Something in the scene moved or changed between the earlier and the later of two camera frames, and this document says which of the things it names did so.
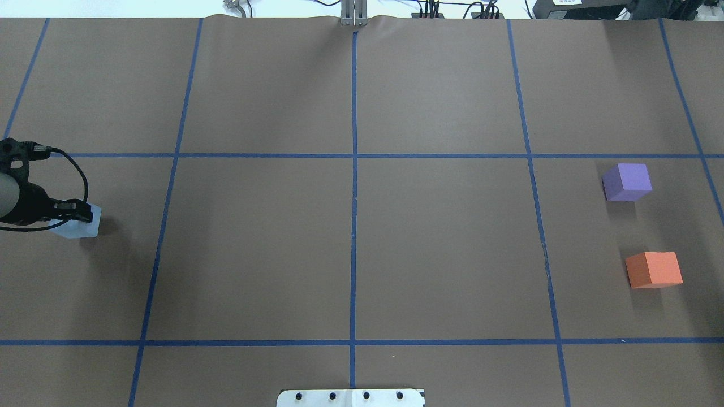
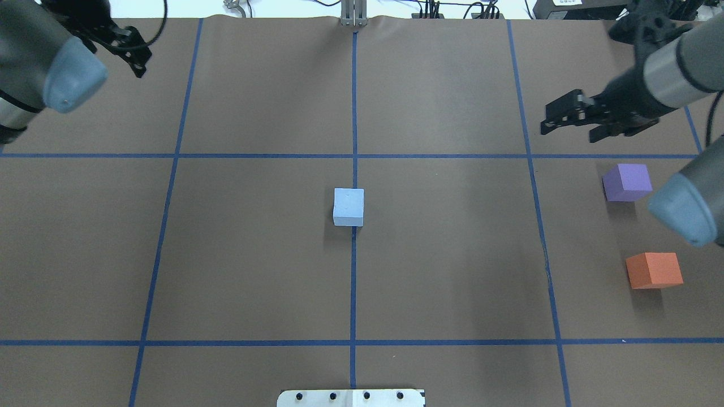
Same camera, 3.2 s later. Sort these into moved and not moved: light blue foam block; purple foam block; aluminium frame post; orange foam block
Moved: light blue foam block
Not moved: aluminium frame post; orange foam block; purple foam block
